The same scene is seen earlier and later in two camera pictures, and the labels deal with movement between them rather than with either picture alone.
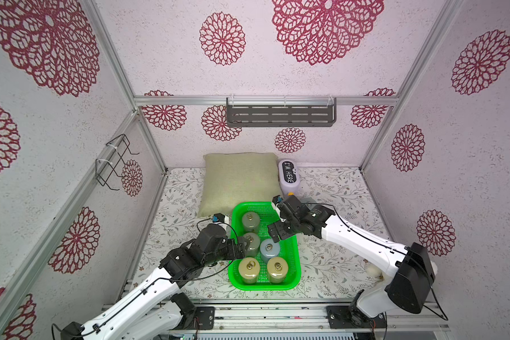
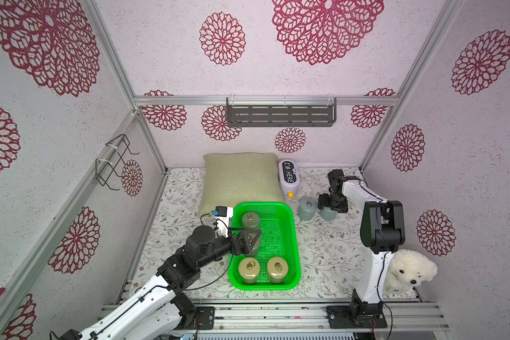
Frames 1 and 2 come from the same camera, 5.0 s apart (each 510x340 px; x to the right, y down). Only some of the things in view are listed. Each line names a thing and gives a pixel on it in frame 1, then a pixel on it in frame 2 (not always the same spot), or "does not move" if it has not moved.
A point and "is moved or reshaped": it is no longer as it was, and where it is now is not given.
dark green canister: [253, 249] does not move
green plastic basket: [268, 265] does not move
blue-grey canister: [269, 249] is moved or reshaped
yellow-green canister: [277, 268] does not move
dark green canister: [251, 222] does not move
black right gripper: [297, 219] to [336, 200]
